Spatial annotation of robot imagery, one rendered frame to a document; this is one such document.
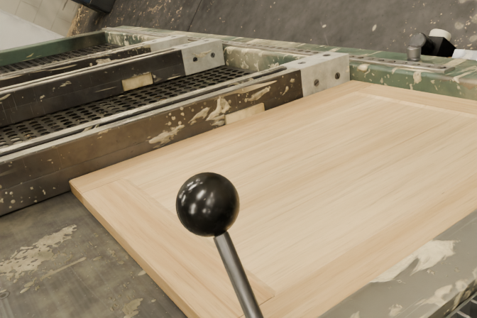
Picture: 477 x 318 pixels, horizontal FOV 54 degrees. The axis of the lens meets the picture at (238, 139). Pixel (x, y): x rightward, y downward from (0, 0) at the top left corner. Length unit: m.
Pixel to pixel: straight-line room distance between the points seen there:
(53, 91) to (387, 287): 0.91
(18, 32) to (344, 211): 4.16
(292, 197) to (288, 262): 0.12
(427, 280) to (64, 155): 0.49
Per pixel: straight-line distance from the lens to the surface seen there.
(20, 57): 2.06
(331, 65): 0.92
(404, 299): 0.36
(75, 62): 1.34
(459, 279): 0.39
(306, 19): 2.57
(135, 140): 0.71
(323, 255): 0.44
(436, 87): 0.85
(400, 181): 0.56
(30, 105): 1.13
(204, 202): 0.26
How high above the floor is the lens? 1.60
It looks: 38 degrees down
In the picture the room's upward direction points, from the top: 69 degrees counter-clockwise
